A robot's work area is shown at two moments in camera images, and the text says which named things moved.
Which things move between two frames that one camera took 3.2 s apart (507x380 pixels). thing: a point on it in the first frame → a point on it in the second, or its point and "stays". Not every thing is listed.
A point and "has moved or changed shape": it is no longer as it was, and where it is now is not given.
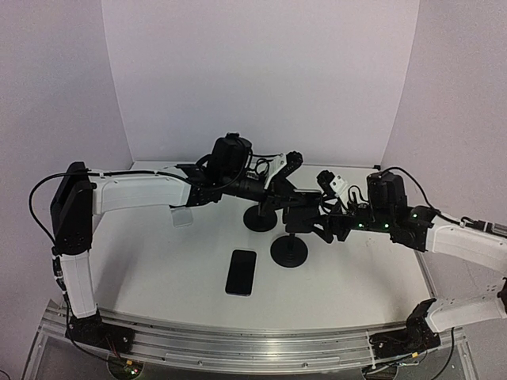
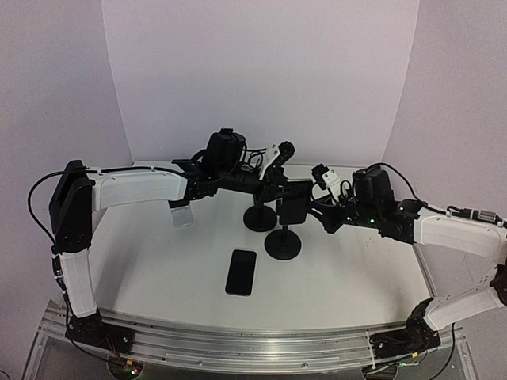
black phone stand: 289,251 has moved or changed shape
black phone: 240,278 stays
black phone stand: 260,218 stays
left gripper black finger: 280,183 stays
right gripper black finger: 323,230 → 318,213
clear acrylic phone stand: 182,217 stays
